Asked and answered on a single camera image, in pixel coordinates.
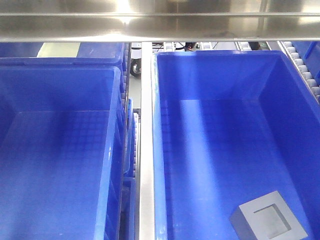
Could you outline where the gray square base block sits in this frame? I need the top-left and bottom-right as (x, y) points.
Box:
(229, 191), (308, 240)

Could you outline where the white roller rail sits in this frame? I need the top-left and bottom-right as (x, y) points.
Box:
(277, 41), (320, 104)

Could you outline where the blue crate right side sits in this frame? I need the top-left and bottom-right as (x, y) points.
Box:
(291, 41), (320, 84)

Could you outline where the large blue target bin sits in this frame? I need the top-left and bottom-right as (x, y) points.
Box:
(152, 50), (320, 240)

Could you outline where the steel shelf beam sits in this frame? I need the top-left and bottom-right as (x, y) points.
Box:
(0, 0), (320, 42)

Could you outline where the large blue bin left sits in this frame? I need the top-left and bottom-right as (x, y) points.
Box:
(0, 63), (125, 240)

